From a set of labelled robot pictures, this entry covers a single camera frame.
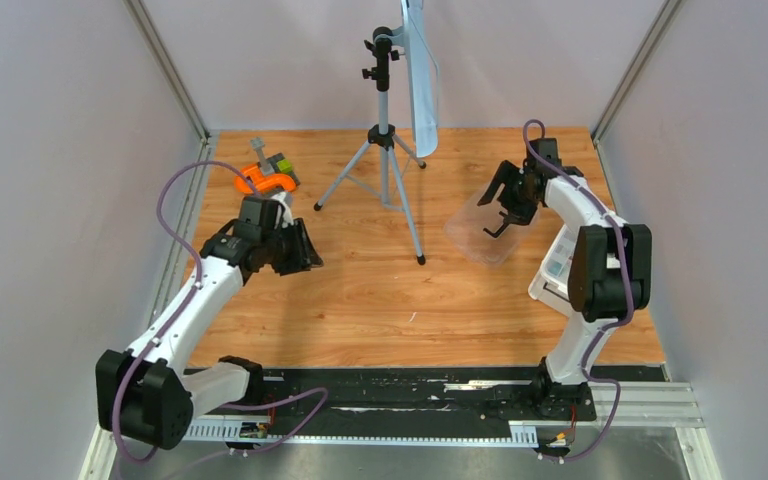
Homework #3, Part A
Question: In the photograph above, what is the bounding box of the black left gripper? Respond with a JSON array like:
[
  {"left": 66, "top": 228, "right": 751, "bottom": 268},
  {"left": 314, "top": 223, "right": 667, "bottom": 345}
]
[{"left": 262, "top": 218, "right": 325, "bottom": 277}]

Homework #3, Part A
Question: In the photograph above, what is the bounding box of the clear plastic lid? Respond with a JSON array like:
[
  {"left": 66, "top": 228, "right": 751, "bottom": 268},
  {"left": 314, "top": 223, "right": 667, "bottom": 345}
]
[{"left": 443, "top": 182, "right": 541, "bottom": 267}]

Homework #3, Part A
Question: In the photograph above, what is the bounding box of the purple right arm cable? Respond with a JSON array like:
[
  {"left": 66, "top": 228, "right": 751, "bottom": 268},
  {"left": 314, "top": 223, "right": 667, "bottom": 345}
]
[{"left": 523, "top": 119, "right": 637, "bottom": 463}]

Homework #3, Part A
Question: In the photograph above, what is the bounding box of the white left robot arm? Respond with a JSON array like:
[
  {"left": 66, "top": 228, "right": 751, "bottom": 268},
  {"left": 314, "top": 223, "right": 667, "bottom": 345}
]
[{"left": 95, "top": 193, "right": 323, "bottom": 450}]

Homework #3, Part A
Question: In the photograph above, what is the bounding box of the grey tripod stand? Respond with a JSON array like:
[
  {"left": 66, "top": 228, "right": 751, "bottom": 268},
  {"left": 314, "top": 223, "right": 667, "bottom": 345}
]
[{"left": 313, "top": 26, "right": 427, "bottom": 266}]

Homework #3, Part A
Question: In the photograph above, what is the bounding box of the white plastic box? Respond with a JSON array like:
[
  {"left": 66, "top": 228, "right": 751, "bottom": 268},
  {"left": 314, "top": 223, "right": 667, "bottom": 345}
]
[{"left": 528, "top": 226, "right": 576, "bottom": 316}]

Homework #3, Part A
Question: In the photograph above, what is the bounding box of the clear compartment tray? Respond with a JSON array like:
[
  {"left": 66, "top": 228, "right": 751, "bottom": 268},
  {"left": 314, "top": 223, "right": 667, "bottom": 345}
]
[{"left": 539, "top": 226, "right": 576, "bottom": 295}]

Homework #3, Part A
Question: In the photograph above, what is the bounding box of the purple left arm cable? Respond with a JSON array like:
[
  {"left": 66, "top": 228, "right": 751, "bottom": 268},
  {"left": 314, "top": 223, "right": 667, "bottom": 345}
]
[{"left": 108, "top": 160, "right": 330, "bottom": 480}]

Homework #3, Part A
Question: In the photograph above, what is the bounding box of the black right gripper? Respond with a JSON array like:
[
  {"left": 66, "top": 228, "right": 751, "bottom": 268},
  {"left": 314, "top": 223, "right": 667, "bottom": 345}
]
[{"left": 480, "top": 161, "right": 539, "bottom": 226}]

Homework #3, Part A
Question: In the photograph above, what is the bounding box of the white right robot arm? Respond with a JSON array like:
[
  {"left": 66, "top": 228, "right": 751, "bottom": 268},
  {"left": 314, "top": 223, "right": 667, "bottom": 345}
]
[{"left": 478, "top": 137, "right": 653, "bottom": 418}]

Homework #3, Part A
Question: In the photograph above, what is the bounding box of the orange grey toy fixture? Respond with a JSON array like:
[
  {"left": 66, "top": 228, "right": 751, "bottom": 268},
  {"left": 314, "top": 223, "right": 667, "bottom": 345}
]
[{"left": 234, "top": 137, "right": 301, "bottom": 195}]

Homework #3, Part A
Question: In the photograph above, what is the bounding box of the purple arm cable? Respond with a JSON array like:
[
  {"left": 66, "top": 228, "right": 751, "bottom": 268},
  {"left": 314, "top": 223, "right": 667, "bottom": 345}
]
[
  {"left": 108, "top": 160, "right": 330, "bottom": 480},
  {"left": 523, "top": 119, "right": 637, "bottom": 463}
]

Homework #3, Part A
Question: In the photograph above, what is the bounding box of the white tablet panel on tripod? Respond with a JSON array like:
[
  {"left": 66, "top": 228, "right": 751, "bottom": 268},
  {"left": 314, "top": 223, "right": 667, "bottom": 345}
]
[{"left": 401, "top": 0, "right": 439, "bottom": 158}]

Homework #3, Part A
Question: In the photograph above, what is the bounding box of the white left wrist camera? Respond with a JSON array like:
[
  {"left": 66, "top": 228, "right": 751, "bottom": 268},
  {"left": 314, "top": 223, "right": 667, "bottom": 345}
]
[{"left": 270, "top": 191, "right": 294, "bottom": 226}]

